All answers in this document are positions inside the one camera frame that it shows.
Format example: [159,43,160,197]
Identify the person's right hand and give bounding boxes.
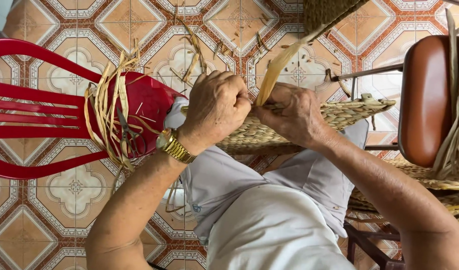
[251,82,328,149]

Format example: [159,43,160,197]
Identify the person's left hand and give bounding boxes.
[177,70,252,155]

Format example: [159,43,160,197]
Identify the dried seagrass strand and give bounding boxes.
[254,35,309,107]

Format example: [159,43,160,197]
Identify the woven seagrass mat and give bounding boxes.
[181,94,397,155]

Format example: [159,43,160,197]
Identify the scattered straw scraps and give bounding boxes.
[154,4,354,98]

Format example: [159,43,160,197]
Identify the gold wristwatch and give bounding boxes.
[155,128,197,164]

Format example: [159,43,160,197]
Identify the grey trousers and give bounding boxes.
[164,97,370,246]

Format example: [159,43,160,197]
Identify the black scissors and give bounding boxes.
[116,107,147,160]

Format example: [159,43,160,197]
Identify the woven seagrass panel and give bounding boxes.
[303,0,371,42]

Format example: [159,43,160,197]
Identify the bundle of dried straw strips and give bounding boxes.
[83,37,163,214]

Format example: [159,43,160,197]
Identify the white shirt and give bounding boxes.
[206,184,356,270]

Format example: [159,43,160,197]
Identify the red plastic chair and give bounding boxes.
[0,38,185,180]

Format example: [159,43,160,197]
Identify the brown cushioned metal stool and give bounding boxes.
[331,35,455,168]

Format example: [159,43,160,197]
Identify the dark wooden stool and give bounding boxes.
[344,221,406,270]

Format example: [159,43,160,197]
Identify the bundle of long seagrass stalks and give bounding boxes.
[432,8,459,181]

